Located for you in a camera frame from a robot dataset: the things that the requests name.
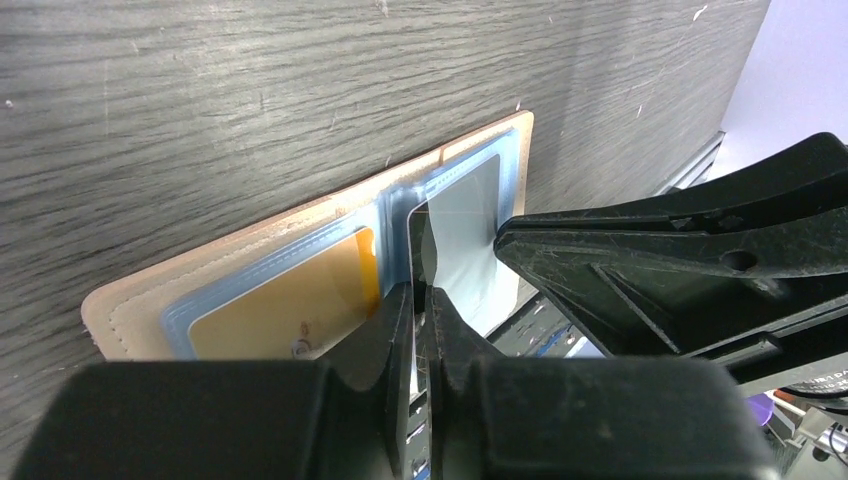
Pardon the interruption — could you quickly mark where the gold VIP card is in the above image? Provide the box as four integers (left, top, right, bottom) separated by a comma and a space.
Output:
188, 228, 381, 360

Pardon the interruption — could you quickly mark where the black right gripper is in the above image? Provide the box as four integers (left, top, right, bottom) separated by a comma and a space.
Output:
494, 132, 847, 401

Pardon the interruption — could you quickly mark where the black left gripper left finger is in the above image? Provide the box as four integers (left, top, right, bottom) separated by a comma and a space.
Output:
13, 283, 414, 479

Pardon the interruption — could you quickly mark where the beige leather card holder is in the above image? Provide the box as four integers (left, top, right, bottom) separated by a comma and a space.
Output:
81, 110, 535, 360

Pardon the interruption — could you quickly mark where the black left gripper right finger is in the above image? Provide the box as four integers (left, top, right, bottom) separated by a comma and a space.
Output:
422, 287, 779, 479

